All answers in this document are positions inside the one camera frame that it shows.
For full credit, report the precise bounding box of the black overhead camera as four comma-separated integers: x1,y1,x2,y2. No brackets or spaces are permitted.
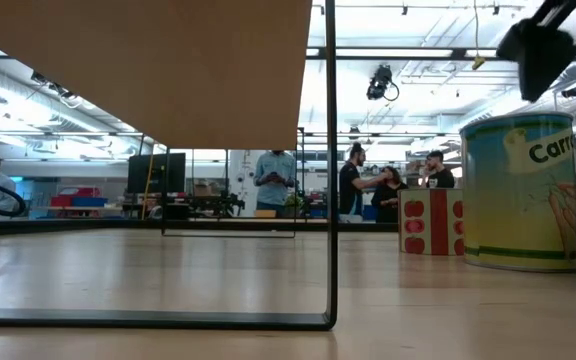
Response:
366,63,401,103

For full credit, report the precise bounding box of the blue storage bin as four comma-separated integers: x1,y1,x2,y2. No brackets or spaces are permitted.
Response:
71,196,109,209

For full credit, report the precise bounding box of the black metal table frame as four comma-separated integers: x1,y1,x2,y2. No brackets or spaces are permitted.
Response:
0,214,576,240

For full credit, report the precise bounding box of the tall carrots label can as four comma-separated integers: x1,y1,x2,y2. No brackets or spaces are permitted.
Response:
459,110,576,274

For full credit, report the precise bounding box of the yellow pole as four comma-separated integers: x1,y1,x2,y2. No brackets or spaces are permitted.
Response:
140,154,155,220

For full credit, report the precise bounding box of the red storage bin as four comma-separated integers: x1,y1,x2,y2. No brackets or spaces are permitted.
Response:
50,186,103,208

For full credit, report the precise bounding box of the yellow hanging cable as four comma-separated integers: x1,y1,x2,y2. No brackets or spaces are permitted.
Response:
471,0,487,71

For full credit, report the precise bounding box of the wooden shelf with black legs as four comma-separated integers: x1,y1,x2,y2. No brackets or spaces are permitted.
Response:
0,0,339,332

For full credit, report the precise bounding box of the black monitor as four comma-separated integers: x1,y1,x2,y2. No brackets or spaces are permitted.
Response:
126,152,188,195

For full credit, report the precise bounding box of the small background plant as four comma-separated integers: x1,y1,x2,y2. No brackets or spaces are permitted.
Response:
283,193,305,217

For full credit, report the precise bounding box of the black overhead rig frame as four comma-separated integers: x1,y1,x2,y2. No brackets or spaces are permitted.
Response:
0,44,576,224

